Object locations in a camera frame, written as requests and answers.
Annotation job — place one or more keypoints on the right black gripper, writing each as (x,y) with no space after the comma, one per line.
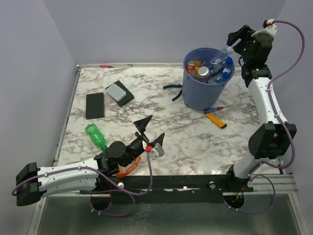
(245,33)

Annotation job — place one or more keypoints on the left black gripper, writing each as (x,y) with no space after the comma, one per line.
(142,127)

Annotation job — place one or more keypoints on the small clear water bottle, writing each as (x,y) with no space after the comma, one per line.
(221,55)

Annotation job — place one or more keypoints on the crushed bottle blue cap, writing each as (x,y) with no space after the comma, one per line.
(220,64)

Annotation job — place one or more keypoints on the clear bottle blue label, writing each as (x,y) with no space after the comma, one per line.
(221,77)

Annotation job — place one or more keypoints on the crushed orange label bottle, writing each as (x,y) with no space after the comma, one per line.
(123,172)

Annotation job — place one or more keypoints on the Starbucks coffee bottle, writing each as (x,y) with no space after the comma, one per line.
(203,74)

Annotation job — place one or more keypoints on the small orange juice bottle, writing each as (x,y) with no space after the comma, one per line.
(197,64)

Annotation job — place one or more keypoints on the green bear shaped bottle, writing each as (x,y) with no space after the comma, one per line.
(96,136)

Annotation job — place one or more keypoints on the blue plastic bin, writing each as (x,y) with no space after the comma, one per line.
(198,95)

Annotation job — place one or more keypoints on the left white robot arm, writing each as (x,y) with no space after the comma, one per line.
(34,183)

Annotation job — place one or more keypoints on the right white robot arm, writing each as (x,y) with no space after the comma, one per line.
(273,138)

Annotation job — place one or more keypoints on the black flat box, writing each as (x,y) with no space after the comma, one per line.
(129,96)

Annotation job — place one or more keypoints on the white grey router box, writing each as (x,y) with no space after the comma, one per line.
(116,92)

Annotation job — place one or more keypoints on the black foam block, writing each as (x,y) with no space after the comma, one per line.
(95,107)

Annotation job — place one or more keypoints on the orange utility knife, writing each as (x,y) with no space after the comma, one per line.
(216,121)

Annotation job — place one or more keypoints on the red marker pen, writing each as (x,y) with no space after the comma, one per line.
(106,66)

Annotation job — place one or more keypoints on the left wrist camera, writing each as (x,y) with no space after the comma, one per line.
(155,151)

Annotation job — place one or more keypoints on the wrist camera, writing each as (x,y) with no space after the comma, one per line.
(269,28)
(155,151)

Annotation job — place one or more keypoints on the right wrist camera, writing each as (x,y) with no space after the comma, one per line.
(269,28)

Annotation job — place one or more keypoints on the blue handled screwdriver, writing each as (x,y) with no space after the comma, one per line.
(211,110)

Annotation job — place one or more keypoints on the black mounting rail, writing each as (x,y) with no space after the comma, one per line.
(174,189)

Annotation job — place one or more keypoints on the aluminium frame rail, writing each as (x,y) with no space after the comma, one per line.
(282,183)

